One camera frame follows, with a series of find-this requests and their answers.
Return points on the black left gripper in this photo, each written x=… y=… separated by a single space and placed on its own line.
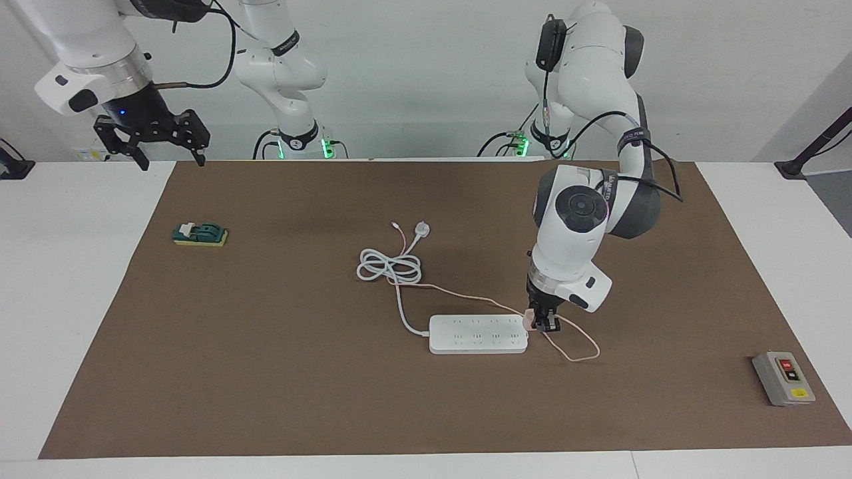
x=544 y=296

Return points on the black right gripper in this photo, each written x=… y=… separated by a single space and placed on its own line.
x=140 y=116

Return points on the pink charger adapter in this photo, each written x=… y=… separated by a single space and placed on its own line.
x=528 y=320

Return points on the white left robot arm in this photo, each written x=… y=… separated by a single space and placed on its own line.
x=572 y=253

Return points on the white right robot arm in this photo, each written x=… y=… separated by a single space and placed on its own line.
x=80 y=40

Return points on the white power strip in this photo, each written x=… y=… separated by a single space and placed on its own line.
x=479 y=334

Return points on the black clamp stand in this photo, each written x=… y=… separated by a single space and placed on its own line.
x=13 y=169
x=791 y=167

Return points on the brown table mat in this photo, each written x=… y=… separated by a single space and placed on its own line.
x=266 y=399

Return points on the white wall socket box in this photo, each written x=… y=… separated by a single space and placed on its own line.
x=90 y=155

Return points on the green knife switch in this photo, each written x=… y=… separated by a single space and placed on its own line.
x=203 y=234

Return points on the grey on-off switch box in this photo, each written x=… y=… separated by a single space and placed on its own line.
x=784 y=379

